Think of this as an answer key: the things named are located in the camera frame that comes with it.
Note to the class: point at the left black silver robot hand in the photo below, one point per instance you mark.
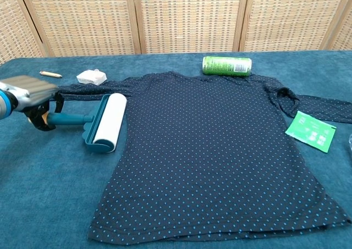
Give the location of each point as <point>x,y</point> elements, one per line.
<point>30,88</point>

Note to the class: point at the teal lint roller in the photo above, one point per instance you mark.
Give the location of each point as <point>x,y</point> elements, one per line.
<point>110,119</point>

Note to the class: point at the navy polka dot shirt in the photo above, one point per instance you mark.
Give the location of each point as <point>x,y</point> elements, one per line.
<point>209,155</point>

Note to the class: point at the short wooden pencil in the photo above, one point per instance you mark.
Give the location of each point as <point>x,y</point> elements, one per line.
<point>50,74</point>

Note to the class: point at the small white box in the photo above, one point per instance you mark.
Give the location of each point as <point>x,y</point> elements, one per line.
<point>90,77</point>

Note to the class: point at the blue plush table cover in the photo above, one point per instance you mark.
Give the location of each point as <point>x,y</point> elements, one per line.
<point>41,191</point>

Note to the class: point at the woven bamboo folding screen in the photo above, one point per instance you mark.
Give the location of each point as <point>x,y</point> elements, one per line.
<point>187,18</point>

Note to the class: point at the green drink can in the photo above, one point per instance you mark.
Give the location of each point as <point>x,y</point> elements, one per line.
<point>226,66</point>

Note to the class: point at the green foil sachet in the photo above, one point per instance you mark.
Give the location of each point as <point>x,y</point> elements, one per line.
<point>310,130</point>

